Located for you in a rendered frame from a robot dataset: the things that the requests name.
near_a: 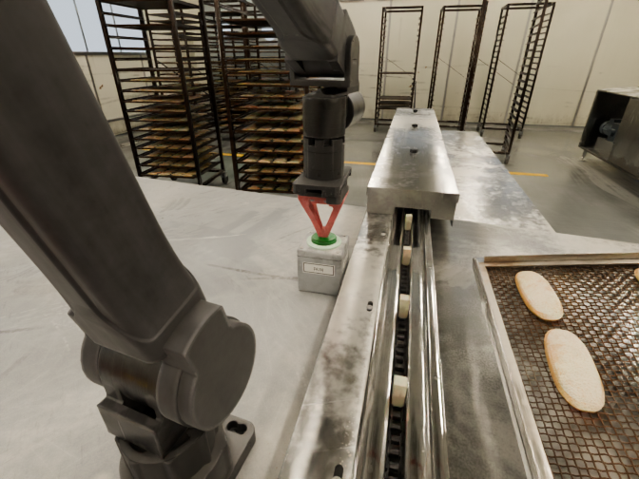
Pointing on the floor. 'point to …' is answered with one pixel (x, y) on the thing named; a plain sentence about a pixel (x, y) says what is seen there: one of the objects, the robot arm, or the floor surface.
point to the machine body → (488, 185)
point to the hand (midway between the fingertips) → (323, 231)
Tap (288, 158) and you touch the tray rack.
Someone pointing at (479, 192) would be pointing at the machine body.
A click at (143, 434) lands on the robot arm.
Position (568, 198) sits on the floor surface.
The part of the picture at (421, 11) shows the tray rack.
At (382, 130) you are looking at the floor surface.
